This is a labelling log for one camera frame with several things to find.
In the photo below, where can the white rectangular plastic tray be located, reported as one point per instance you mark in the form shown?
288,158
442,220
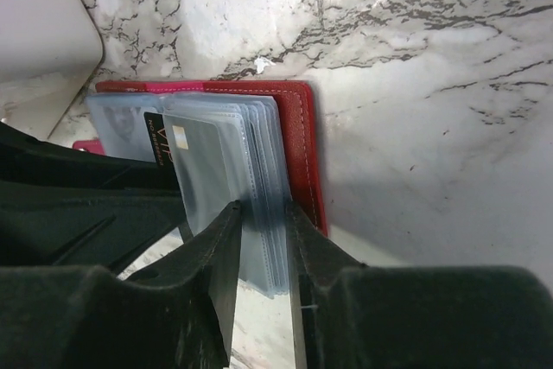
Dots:
49,49

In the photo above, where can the silver diamond VIP card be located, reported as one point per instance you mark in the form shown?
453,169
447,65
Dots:
120,123

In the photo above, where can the red leather card holder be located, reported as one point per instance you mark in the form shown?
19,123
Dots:
252,141

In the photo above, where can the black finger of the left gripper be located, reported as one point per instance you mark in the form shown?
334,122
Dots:
68,207

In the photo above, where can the black VIP card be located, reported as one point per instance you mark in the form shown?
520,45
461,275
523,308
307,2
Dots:
158,139

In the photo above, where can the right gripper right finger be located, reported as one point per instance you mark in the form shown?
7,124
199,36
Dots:
346,314

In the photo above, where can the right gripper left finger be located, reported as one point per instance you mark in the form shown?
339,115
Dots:
175,313

